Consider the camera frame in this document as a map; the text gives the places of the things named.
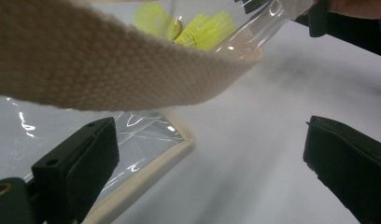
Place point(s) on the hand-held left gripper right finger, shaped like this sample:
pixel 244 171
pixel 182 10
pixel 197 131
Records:
pixel 350 168

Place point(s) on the yellow shuttlecock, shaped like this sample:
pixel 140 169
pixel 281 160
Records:
pixel 223 26
pixel 194 32
pixel 148 18

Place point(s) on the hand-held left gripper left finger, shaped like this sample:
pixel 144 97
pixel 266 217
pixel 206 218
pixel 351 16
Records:
pixel 76 168

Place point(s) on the transparent bag with beige trim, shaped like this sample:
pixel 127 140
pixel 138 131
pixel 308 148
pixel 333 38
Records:
pixel 86 62

